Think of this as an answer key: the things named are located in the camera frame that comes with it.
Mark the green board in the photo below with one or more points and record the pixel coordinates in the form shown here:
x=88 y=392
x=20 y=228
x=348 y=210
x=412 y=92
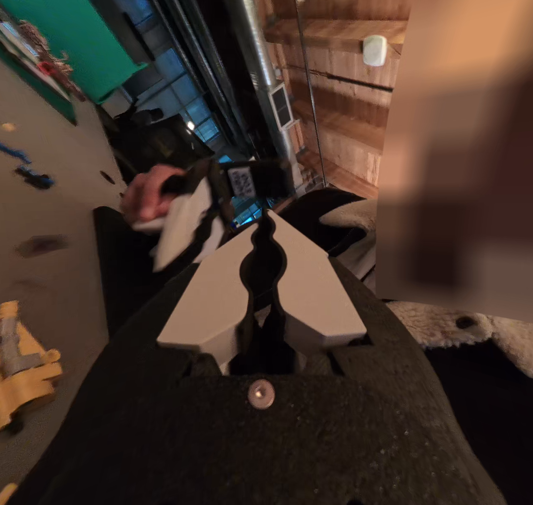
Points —
x=75 y=26

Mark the black pipe bundle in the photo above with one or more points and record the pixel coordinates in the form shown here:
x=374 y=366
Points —
x=200 y=55

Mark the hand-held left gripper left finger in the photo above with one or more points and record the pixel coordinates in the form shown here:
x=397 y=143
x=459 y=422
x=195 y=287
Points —
x=200 y=305

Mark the small coloured brick model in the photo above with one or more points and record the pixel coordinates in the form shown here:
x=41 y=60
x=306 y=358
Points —
x=45 y=59

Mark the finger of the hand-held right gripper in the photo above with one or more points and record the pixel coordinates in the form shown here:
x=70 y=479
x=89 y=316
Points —
x=183 y=226
x=214 y=238

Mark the pile of coloured brick pins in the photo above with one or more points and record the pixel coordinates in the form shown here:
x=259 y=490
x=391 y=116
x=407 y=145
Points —
x=35 y=179

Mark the green printed booklet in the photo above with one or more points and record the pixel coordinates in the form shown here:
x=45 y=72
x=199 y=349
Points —
x=54 y=101

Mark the white vent grille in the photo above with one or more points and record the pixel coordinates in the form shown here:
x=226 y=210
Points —
x=281 y=105

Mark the person's right hand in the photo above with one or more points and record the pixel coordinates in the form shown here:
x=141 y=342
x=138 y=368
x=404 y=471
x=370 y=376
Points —
x=145 y=197

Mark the white ceiling speaker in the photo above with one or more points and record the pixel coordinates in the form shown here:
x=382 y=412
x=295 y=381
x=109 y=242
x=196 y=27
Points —
x=374 y=50

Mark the small yellow brick subassembly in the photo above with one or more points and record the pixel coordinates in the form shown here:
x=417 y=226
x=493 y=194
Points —
x=29 y=384

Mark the silver air duct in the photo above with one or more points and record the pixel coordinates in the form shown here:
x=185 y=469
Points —
x=258 y=55

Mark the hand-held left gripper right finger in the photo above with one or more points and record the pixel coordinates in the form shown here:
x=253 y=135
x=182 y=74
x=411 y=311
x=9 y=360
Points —
x=320 y=301

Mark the large glass partition window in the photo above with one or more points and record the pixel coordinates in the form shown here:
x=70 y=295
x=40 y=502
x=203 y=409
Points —
x=175 y=67

